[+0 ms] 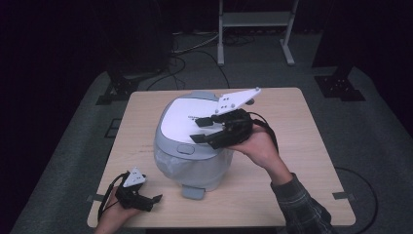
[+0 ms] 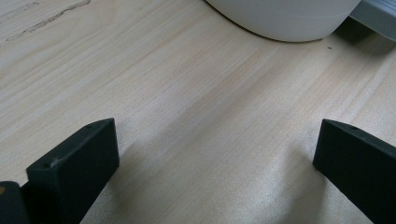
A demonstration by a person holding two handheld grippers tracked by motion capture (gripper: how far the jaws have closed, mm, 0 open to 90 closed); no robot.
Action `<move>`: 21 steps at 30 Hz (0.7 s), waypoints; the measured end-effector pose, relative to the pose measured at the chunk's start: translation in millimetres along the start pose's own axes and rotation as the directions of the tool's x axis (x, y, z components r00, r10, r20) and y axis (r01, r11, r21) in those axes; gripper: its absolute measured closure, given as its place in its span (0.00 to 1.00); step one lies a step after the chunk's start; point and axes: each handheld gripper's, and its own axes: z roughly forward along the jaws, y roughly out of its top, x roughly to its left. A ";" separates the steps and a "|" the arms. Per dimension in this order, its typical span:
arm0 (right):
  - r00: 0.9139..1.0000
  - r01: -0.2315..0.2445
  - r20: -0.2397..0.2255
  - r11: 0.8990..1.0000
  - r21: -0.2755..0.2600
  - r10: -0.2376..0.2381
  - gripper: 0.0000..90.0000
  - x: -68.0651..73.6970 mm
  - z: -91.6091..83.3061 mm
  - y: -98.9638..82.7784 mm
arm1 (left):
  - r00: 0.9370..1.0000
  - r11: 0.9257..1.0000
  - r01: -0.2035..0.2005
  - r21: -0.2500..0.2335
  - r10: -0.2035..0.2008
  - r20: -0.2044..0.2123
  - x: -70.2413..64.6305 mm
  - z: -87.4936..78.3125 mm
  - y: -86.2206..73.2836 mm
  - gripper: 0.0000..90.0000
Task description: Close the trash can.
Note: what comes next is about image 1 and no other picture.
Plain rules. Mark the clear plastic bin liner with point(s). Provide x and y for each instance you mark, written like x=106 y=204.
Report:
x=195 y=172

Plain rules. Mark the white rice cooker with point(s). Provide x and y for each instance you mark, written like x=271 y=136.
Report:
x=185 y=122

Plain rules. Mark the person's left hand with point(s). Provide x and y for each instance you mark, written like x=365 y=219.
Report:
x=112 y=221

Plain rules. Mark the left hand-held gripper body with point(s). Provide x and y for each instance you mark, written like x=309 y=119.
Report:
x=133 y=180

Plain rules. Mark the floor socket box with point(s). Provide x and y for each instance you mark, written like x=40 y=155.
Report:
x=112 y=128

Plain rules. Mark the black stand base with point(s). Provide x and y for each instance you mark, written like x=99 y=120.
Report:
x=339 y=87
x=118 y=91

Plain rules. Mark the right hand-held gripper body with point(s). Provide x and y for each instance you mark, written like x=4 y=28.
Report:
x=235 y=126

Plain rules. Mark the person's right hand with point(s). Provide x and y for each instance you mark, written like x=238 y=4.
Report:
x=263 y=149

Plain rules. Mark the white metal stand frame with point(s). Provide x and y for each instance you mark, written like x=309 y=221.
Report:
x=256 y=19

